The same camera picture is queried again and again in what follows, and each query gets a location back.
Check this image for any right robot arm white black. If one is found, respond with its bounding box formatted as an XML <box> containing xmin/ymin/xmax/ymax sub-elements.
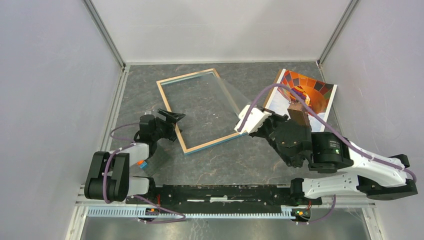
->
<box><xmin>244</xmin><ymin>110</ymin><xmax>418</xmax><ymax>204</ymax></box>

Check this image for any wooden picture frame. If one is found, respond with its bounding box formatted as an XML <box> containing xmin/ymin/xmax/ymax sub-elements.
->
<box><xmin>156</xmin><ymin>68</ymin><xmax>248</xmax><ymax>156</ymax></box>

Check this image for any grey building block baseplate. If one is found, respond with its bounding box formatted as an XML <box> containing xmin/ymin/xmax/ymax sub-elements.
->
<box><xmin>142</xmin><ymin>145</ymin><xmax>172</xmax><ymax>177</ymax></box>

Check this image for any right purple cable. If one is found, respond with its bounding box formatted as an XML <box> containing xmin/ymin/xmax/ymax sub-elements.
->
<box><xmin>237</xmin><ymin>82</ymin><xmax>418</xmax><ymax>226</ymax></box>

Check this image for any aluminium frame rail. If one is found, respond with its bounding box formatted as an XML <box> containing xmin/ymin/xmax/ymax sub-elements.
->
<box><xmin>75</xmin><ymin>184</ymin><xmax>377</xmax><ymax>220</ymax></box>

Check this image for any blue building block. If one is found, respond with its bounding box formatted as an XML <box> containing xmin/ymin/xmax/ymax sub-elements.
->
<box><xmin>139</xmin><ymin>161</ymin><xmax>148</xmax><ymax>169</ymax></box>

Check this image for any clear glass pane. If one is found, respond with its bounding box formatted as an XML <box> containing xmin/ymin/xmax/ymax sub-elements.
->
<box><xmin>162</xmin><ymin>71</ymin><xmax>254</xmax><ymax>148</ymax></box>

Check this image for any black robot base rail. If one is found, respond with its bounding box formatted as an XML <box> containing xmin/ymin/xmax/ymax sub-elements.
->
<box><xmin>127</xmin><ymin>184</ymin><xmax>323</xmax><ymax>207</ymax></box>

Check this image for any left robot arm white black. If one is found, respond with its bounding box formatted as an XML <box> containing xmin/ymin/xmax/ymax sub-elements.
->
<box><xmin>84</xmin><ymin>109</ymin><xmax>186</xmax><ymax>204</ymax></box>

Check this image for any hot air balloon photo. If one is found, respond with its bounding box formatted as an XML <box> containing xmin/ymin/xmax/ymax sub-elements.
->
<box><xmin>263</xmin><ymin>69</ymin><xmax>338</xmax><ymax>122</ymax></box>

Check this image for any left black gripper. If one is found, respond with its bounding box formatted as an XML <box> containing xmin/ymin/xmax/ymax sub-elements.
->
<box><xmin>151</xmin><ymin>109</ymin><xmax>185</xmax><ymax>142</ymax></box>

